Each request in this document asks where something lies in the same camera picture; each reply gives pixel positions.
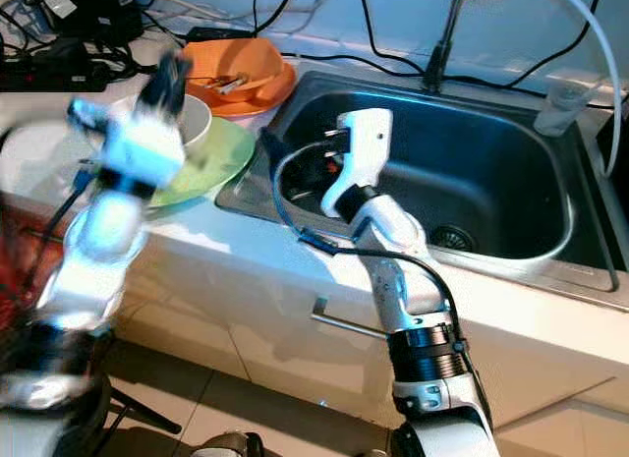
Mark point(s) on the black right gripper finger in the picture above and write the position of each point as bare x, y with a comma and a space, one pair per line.
275, 152

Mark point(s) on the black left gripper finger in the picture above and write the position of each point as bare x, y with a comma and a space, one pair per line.
155, 72
180, 72

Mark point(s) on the green plate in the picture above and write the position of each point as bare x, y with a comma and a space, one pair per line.
216, 162

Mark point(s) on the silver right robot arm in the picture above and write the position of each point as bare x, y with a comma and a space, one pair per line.
393, 270

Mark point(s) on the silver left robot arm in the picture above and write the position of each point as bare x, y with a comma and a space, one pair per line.
98, 251

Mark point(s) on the orange plate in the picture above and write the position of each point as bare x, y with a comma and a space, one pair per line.
275, 98

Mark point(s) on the black flat box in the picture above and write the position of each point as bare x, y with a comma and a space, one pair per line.
218, 33

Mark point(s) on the metal spoon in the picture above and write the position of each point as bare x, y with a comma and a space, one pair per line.
234, 84

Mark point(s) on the orange bowl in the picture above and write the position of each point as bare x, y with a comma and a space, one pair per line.
246, 56

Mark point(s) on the black power adapter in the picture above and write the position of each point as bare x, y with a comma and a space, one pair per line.
98, 15

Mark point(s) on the black power strip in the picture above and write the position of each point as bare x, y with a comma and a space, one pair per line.
59, 72

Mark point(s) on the sink drain strainer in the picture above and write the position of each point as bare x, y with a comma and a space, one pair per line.
452, 238

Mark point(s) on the metal faucet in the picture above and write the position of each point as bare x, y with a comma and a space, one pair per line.
445, 44

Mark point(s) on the stainless steel sink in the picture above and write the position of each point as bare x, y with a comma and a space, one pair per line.
501, 172

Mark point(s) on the white sink cabinet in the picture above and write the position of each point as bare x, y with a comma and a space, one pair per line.
256, 349

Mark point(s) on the red plastic bag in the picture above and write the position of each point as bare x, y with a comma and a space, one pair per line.
20, 270

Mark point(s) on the clear plastic cup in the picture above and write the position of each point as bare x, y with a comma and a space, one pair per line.
560, 108

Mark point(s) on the dark appliance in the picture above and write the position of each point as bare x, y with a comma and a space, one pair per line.
614, 147

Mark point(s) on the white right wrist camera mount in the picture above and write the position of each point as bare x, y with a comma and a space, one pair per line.
364, 142

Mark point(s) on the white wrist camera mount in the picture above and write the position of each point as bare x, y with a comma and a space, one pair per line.
364, 142
138, 147

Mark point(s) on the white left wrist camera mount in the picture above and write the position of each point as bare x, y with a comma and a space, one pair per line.
138, 147

